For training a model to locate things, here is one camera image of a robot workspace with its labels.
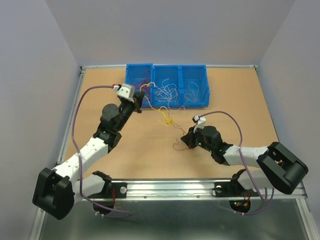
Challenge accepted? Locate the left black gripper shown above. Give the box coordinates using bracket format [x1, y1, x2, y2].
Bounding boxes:
[115, 91, 144, 133]

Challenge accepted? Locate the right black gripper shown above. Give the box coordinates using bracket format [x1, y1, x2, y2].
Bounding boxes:
[180, 124, 214, 153]

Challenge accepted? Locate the dark red wire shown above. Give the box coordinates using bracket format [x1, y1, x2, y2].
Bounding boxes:
[131, 70, 152, 103]

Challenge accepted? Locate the white wire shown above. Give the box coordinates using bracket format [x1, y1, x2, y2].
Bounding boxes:
[153, 77, 186, 112]

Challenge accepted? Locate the yellow wire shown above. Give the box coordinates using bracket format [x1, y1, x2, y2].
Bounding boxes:
[184, 81, 201, 103]
[139, 81, 176, 128]

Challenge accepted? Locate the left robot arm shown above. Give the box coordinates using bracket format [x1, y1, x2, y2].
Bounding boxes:
[32, 92, 145, 220]

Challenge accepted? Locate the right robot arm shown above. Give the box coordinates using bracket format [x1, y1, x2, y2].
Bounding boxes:
[181, 126, 309, 195]

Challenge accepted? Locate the left blue bin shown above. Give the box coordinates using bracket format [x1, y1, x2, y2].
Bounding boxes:
[125, 63, 154, 108]

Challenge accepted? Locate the blue bin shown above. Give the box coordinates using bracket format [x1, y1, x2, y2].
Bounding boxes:
[152, 65, 182, 109]
[180, 65, 210, 109]
[125, 63, 154, 108]

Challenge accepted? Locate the middle blue bin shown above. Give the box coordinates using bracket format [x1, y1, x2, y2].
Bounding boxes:
[152, 65, 182, 109]

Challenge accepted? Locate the right blue bin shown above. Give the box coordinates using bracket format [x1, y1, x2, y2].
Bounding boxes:
[180, 65, 210, 109]

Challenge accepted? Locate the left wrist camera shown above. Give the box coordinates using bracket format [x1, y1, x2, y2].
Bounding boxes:
[116, 83, 135, 102]

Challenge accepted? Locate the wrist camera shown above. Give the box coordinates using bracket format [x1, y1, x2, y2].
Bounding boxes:
[192, 114, 206, 133]
[116, 83, 135, 102]

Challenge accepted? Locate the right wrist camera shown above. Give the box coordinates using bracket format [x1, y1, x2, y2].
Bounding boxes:
[192, 114, 206, 133]

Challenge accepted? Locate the aluminium front rail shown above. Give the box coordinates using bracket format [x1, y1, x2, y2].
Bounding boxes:
[72, 176, 307, 203]

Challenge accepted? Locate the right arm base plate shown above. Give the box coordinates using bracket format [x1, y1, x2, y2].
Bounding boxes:
[211, 181, 259, 198]

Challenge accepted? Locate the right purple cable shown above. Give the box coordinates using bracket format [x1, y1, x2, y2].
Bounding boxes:
[199, 111, 275, 216]

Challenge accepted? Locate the purple cable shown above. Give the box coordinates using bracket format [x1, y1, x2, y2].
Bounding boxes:
[71, 85, 132, 219]
[199, 111, 275, 216]

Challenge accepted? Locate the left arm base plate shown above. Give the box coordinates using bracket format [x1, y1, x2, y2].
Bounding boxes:
[89, 181, 128, 199]

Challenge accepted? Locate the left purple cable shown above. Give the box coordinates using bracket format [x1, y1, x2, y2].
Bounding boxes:
[71, 85, 132, 219]

